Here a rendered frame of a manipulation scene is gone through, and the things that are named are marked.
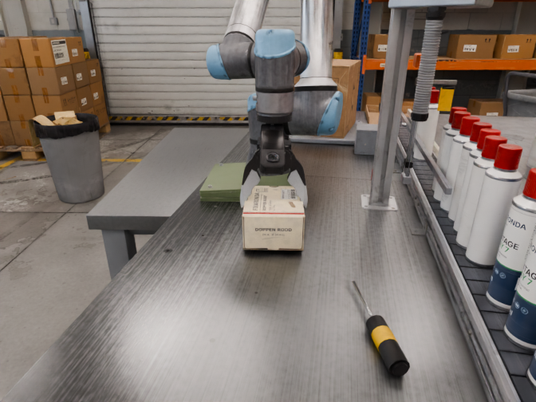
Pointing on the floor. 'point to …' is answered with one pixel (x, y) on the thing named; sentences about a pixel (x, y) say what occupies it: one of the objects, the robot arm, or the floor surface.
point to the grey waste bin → (76, 167)
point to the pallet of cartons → (45, 88)
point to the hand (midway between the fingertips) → (273, 208)
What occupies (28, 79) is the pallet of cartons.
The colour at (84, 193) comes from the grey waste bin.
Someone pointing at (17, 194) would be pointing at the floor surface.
